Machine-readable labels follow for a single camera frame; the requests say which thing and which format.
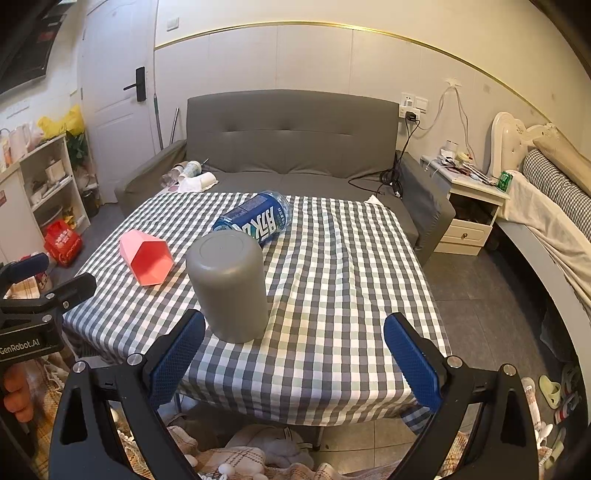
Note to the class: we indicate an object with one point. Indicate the pink cup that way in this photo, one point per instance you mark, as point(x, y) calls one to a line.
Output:
point(147, 258)

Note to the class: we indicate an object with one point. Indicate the white lidded cup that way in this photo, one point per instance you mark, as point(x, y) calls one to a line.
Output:
point(193, 169)

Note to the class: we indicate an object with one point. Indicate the grey cup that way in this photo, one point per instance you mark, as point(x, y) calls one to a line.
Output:
point(228, 286)

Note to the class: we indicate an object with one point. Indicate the white cabinet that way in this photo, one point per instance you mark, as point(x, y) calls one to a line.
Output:
point(11, 217)

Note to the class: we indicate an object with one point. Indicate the metal stick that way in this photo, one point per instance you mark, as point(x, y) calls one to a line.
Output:
point(174, 124)

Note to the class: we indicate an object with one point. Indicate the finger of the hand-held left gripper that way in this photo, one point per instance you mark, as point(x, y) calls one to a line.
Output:
point(27, 268)
point(69, 290)

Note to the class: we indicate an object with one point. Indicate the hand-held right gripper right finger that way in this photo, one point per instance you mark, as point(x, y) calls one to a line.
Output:
point(411, 364)

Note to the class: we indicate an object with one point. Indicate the checkered tablecloth table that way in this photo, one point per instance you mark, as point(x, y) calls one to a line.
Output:
point(323, 300)

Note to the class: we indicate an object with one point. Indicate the white light switch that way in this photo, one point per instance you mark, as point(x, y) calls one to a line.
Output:
point(172, 23)

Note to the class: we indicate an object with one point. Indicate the grey bed frame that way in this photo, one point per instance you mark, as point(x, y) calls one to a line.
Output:
point(526, 258)

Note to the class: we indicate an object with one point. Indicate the white plush toy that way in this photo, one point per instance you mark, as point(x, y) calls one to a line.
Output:
point(272, 445)

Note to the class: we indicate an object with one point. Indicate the green slipper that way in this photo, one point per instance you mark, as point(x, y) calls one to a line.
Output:
point(549, 391)

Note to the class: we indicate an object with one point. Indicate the beige pillow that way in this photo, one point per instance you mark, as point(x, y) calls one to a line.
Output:
point(565, 154)

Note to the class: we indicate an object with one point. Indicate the white nightstand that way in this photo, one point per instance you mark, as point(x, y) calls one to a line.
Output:
point(466, 212)

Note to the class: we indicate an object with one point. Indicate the white bed sheet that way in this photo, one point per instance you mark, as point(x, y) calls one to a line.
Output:
point(549, 221)

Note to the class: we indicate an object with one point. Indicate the small white wall socket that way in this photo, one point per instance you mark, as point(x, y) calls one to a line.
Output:
point(453, 83)

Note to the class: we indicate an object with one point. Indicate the cream bed headboard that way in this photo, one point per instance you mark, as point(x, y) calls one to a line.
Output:
point(508, 138)

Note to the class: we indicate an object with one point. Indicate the white door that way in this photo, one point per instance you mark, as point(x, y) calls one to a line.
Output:
point(113, 147)

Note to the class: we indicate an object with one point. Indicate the green can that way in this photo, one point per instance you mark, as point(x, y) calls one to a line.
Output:
point(506, 180)

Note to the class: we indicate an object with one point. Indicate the white crumpled cloth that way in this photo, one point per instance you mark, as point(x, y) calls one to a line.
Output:
point(189, 185)

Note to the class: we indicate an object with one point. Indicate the grey sofa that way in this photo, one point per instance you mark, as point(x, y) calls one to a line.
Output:
point(295, 134)

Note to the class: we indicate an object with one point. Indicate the dark wall screen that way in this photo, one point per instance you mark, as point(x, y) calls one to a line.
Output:
point(25, 41)

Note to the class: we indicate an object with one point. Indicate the white open shelf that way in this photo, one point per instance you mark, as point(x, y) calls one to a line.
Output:
point(48, 184)

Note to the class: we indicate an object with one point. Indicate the white wall outlet panel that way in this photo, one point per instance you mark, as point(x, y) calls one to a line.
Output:
point(414, 104)

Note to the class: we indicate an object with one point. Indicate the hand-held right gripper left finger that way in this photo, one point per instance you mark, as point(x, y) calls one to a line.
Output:
point(178, 357)

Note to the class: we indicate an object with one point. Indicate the yellow plastic bag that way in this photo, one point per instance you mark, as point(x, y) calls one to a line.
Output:
point(62, 122)

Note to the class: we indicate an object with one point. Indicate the green plant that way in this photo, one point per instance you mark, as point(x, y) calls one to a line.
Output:
point(78, 147)

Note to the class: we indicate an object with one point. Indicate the person's left hand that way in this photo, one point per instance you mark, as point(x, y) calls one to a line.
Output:
point(16, 397)

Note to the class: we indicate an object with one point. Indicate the white jar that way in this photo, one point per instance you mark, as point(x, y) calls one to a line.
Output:
point(449, 150)

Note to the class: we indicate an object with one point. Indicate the checkered pillow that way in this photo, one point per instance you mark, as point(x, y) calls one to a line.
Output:
point(554, 177)

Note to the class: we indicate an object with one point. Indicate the blue plastic bottle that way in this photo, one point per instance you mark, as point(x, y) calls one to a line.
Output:
point(256, 218)

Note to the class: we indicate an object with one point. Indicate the clear plastic cup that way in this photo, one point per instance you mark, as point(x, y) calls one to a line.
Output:
point(171, 177)

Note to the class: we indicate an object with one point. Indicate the white paper cup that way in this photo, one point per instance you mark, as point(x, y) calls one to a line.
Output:
point(206, 181)

